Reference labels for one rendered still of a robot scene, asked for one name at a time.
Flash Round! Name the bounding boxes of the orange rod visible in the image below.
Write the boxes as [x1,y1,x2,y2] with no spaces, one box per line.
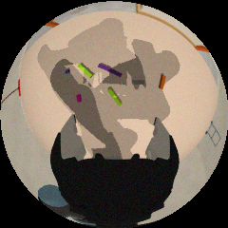
[159,75,166,89]

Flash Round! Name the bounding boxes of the olive green rod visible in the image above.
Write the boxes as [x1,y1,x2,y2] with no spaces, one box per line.
[77,64,93,78]

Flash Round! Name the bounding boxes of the lime green rod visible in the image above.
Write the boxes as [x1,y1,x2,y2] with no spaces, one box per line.
[107,88,122,106]

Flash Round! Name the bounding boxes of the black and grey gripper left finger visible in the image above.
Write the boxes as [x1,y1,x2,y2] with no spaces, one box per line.
[50,114,86,192]

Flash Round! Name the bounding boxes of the purple rod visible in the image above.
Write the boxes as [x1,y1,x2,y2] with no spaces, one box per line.
[98,64,122,77]

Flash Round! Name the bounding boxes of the magenta rod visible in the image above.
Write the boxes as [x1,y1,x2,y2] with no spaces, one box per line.
[76,94,82,102]

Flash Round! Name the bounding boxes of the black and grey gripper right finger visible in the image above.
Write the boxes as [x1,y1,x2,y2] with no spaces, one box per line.
[145,117,180,190]

